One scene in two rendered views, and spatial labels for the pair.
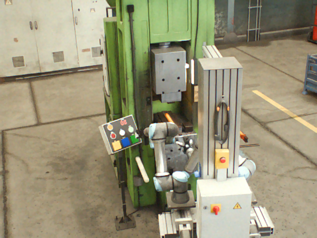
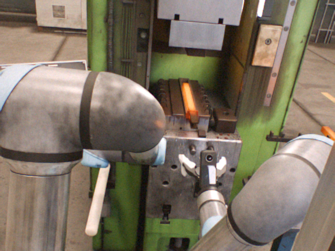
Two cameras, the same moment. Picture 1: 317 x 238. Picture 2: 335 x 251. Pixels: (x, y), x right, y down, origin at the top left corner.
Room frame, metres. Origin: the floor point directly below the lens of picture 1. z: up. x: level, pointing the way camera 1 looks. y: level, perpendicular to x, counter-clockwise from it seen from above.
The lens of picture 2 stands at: (2.73, -0.23, 1.59)
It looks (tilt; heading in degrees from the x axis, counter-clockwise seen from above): 28 degrees down; 8
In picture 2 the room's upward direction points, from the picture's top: 6 degrees clockwise
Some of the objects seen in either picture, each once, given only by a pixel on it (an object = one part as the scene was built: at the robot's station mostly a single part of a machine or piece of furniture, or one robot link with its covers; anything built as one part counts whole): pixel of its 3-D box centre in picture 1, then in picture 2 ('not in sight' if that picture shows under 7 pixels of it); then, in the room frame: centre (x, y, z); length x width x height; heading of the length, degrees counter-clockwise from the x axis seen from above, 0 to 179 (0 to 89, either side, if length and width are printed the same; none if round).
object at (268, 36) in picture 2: (197, 93); (265, 46); (4.16, -0.41, 1.27); 0.09 x 0.02 x 0.17; 103
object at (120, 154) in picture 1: (121, 179); not in sight; (3.76, 0.39, 0.54); 0.04 x 0.04 x 1.08; 13
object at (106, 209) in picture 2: (137, 180); (101, 206); (4.00, 0.24, 0.36); 0.09 x 0.07 x 0.12; 103
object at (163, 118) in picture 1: (166, 122); (181, 101); (4.17, -0.09, 0.96); 0.42 x 0.20 x 0.09; 13
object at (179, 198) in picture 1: (180, 193); not in sight; (2.99, -0.15, 0.87); 0.15 x 0.15 x 0.10
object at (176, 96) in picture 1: (165, 89); (191, 24); (4.17, -0.09, 1.32); 0.42 x 0.20 x 0.10; 13
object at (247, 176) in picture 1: (241, 176); not in sight; (3.02, -0.65, 0.98); 0.13 x 0.12 x 0.14; 149
